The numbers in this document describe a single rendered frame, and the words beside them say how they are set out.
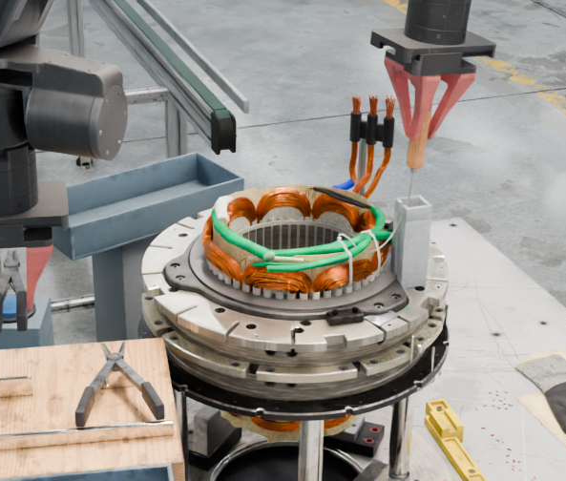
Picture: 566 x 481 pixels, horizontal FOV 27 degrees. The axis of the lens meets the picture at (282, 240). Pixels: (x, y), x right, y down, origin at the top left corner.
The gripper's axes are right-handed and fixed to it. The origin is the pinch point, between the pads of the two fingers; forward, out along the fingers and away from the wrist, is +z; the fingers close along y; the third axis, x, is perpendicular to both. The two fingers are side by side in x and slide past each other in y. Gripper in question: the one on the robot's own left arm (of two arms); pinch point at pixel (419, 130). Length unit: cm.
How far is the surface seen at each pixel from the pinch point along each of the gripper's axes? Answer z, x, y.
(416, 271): 14.6, -1.4, 1.3
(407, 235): 10.5, -1.2, -0.5
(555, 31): 95, 342, 328
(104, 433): 21.9, -8.1, -34.0
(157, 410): 19.9, -9.1, -29.7
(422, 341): 20.1, -5.7, 0.0
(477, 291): 44, 40, 46
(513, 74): 100, 300, 270
